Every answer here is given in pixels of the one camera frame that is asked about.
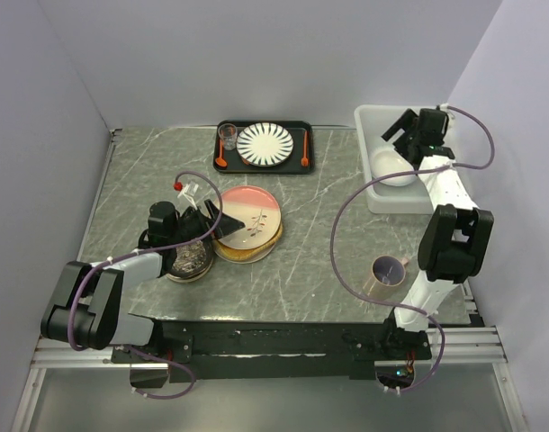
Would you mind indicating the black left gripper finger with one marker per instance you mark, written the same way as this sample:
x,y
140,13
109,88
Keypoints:
x,y
227,225
211,207

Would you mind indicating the dark metallic bowl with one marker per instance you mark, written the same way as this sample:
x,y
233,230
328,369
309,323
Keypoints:
x,y
192,262

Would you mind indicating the striped white blue plate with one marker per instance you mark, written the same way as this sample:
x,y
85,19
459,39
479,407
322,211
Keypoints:
x,y
265,144

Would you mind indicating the clear drinking glass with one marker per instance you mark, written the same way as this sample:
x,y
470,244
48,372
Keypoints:
x,y
228,135

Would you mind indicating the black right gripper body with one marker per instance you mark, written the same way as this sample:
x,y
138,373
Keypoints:
x,y
411,139

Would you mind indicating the orange fork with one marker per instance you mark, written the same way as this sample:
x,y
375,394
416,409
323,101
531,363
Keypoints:
x,y
305,161

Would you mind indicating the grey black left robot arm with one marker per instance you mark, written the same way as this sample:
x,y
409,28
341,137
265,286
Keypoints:
x,y
85,307

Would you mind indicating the black serving tray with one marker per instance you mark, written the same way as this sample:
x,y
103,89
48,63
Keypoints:
x,y
291,166

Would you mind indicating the orange spoon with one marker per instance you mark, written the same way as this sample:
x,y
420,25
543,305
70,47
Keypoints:
x,y
220,161

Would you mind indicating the white plastic bin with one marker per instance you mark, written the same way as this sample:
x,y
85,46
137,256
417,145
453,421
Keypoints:
x,y
371,122

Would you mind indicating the pink cream floral plate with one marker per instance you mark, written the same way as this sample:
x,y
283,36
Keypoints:
x,y
257,209

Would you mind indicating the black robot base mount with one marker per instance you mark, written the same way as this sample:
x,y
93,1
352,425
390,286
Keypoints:
x,y
255,350

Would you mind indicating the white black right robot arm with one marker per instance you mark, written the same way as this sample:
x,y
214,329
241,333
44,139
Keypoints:
x,y
457,236

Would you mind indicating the white ribbed deep plate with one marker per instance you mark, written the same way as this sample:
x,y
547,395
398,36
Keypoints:
x,y
386,161

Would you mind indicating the blue grey plate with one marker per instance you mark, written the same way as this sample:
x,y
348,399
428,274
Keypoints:
x,y
241,256

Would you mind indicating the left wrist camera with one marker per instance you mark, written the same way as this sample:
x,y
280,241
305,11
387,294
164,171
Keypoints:
x,y
186,194

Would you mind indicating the orange woven pattern plate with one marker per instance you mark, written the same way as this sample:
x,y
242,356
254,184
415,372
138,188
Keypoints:
x,y
272,241

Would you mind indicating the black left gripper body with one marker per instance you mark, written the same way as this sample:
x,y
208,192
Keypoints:
x,y
191,227

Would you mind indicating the pink beige mug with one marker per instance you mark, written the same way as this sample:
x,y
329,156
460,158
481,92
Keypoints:
x,y
386,274

